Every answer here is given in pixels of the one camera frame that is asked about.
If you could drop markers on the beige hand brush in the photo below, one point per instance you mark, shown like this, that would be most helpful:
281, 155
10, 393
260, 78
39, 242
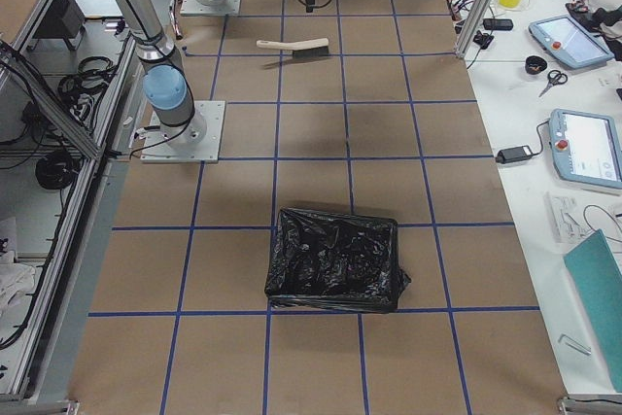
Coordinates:
299, 49

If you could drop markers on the black bag lined bin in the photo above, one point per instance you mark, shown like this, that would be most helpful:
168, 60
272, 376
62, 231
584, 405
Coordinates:
335, 261

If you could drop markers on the upper teach pendant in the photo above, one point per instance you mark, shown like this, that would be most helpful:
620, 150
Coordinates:
569, 42

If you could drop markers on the teach pendant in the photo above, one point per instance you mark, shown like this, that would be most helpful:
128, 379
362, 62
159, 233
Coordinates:
569, 42
585, 148

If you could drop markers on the black scissors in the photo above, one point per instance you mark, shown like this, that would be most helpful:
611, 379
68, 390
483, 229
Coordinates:
555, 77

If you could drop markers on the black power adapter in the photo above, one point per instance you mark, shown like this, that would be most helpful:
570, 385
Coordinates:
514, 154

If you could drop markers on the lower teach pendant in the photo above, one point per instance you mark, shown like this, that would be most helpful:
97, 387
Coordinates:
585, 148

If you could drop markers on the white paper sheet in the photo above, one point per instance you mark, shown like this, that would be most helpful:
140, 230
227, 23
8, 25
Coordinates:
564, 218

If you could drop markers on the teal folder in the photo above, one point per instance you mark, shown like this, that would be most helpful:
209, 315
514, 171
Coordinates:
597, 279

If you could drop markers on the hex key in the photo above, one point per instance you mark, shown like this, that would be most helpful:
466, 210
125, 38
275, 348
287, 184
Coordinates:
575, 344

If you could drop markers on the aluminium frame post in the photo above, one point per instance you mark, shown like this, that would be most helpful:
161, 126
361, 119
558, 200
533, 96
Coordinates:
481, 2

